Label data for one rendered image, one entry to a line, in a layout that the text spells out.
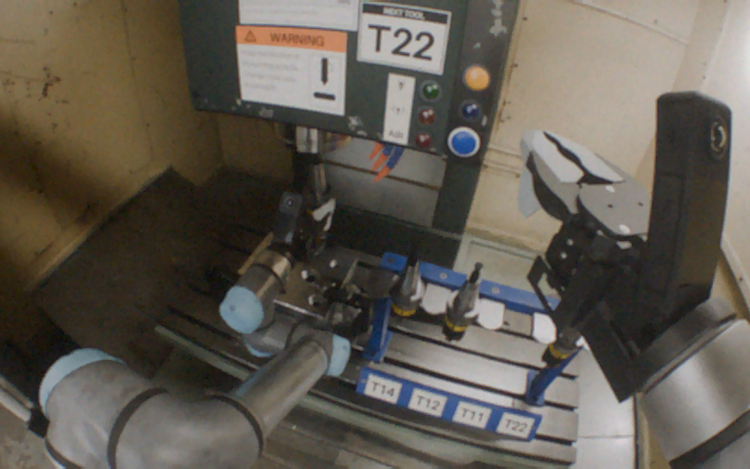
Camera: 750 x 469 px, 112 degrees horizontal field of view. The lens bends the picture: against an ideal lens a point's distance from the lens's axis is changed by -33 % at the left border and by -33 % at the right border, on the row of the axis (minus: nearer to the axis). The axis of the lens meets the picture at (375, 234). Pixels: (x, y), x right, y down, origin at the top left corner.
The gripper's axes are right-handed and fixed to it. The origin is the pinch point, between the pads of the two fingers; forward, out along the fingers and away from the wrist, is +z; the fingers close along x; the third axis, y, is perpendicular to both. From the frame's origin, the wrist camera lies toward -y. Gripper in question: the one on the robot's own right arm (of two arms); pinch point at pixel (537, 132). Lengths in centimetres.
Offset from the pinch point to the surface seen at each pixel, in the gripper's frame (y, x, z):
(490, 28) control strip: -5.8, 0.7, 12.6
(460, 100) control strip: 3.0, -0.9, 13.5
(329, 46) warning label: -0.7, -14.6, 21.6
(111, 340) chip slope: 94, -92, 49
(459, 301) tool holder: 40.4, 7.6, 13.9
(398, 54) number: -1.0, -7.4, 17.3
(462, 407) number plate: 70, 13, 4
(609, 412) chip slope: 83, 62, -7
